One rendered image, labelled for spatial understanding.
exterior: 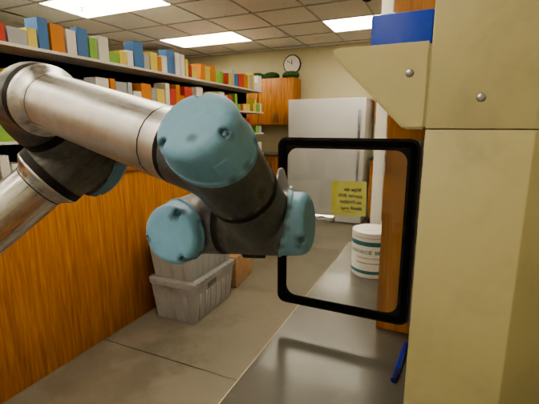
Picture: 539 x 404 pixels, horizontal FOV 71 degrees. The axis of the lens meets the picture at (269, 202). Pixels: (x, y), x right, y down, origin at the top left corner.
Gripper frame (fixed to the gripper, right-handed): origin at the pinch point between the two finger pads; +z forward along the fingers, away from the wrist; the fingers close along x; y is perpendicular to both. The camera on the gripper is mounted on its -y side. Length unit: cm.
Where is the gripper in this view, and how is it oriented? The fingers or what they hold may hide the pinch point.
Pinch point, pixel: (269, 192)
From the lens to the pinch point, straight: 76.2
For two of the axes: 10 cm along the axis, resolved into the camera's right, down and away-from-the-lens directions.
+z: 3.3, -2.2, 9.2
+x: -9.4, 0.5, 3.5
